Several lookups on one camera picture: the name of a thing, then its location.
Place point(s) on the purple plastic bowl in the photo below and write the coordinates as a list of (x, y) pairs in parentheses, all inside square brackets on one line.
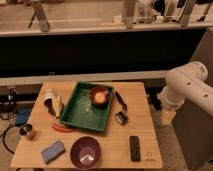
[(85, 153)]

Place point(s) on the cream wooden utensil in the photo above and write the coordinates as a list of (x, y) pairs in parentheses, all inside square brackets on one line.
[(59, 106)]

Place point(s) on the green plastic tray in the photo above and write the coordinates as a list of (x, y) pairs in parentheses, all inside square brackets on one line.
[(81, 112)]

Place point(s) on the blue object beside table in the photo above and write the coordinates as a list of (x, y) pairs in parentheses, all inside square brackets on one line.
[(22, 116)]

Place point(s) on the red orange utensil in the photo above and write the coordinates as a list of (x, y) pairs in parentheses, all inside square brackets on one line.
[(62, 129)]

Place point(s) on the red bowl with food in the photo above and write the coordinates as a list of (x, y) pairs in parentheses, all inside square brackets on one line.
[(99, 95)]

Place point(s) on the silver metal cup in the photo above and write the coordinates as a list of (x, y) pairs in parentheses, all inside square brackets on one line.
[(27, 131)]

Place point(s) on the black remote control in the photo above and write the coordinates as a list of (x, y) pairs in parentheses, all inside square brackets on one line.
[(134, 148)]

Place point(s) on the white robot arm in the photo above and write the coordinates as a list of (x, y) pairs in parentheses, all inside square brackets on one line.
[(187, 82)]

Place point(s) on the blue sponge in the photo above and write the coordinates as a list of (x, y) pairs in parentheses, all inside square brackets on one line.
[(52, 152)]

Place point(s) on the black handled brush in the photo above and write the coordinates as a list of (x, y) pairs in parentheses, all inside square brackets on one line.
[(121, 116)]

